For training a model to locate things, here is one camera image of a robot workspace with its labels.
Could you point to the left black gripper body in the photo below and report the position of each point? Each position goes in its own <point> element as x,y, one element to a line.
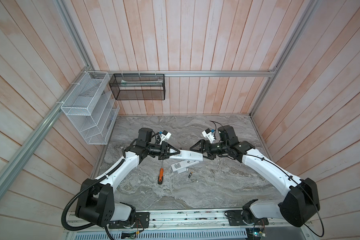
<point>155,149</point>

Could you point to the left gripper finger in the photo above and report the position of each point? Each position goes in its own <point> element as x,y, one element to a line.
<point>168,155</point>
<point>172,149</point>

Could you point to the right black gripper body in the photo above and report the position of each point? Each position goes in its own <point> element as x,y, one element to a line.
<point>218,148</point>

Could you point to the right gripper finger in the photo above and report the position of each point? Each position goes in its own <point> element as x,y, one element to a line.
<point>209,156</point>
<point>199,146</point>

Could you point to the white remote control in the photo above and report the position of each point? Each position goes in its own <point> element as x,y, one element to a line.
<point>183,164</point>
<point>188,155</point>

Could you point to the orange handled screwdriver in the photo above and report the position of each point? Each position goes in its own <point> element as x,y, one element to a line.
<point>161,174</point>

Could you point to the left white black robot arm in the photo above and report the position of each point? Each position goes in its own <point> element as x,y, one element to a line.
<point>96,199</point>

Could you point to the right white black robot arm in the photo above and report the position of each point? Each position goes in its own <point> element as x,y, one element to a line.
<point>300,196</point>

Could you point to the white battery cover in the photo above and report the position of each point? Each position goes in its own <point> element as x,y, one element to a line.
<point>182,170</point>

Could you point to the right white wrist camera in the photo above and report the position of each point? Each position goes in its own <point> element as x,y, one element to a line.
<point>209,135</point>

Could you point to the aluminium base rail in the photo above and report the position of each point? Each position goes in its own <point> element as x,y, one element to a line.
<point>187,219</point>

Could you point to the black wire mesh basket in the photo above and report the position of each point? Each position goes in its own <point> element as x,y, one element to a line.
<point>130,87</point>

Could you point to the white wire mesh shelf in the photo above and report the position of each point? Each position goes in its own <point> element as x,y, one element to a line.
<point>91,108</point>

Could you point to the horizontal aluminium frame bar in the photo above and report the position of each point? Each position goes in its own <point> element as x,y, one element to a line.
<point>203,73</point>

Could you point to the left aluminium frame bar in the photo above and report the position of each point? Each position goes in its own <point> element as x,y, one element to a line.
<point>24,153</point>

